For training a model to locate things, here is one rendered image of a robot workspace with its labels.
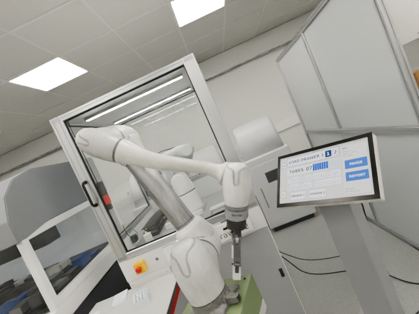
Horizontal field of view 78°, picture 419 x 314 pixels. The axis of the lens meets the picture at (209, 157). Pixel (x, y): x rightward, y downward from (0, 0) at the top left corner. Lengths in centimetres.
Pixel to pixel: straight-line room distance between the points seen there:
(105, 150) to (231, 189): 49
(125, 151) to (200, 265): 50
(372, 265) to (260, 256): 63
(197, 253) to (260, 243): 85
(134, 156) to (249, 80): 414
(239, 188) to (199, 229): 33
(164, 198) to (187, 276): 34
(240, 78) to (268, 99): 65
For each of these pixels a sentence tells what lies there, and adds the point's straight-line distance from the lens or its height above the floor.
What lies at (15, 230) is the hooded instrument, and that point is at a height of 143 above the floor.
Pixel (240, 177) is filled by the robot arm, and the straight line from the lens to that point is 91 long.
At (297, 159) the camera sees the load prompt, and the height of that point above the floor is 116.
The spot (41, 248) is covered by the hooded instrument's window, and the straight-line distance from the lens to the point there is 203.
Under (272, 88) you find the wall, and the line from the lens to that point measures 501.
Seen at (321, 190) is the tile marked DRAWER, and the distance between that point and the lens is 139.
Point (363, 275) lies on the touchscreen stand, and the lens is 169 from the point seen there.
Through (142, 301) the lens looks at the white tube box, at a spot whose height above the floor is 79.
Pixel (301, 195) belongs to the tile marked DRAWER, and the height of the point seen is 100.
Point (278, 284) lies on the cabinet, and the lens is 195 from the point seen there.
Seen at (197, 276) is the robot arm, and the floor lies 104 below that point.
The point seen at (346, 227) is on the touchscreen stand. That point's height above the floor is 77.
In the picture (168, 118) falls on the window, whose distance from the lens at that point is 168.
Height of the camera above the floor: 147
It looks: 4 degrees down
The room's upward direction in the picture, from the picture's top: 24 degrees counter-clockwise
